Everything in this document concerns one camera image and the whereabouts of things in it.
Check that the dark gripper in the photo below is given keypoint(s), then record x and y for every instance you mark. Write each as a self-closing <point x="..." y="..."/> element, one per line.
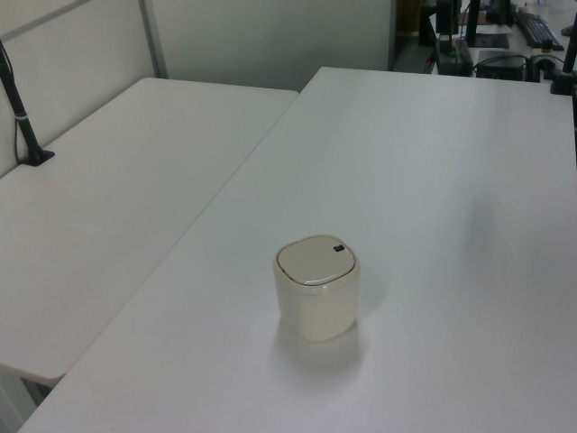
<point x="447" y="18"/>

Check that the cream trash bin with lid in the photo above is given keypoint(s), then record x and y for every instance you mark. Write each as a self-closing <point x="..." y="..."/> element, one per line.
<point x="315" y="306"/>

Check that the black box under gripper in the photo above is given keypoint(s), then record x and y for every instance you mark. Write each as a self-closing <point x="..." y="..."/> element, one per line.
<point x="457" y="65"/>

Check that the black monitor stand pole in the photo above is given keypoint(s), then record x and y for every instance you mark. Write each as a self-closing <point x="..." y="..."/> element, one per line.
<point x="472" y="20"/>

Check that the black keyboard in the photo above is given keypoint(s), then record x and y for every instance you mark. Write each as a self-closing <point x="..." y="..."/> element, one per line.
<point x="538" y="29"/>

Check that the small black desk clamp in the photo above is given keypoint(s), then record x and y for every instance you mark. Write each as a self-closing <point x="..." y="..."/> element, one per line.
<point x="541" y="65"/>

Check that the black pole with table clamp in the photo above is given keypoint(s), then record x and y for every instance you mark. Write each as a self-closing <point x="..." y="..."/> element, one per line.
<point x="20" y="119"/>

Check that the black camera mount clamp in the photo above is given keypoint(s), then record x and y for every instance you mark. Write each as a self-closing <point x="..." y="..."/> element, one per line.
<point x="565" y="79"/>

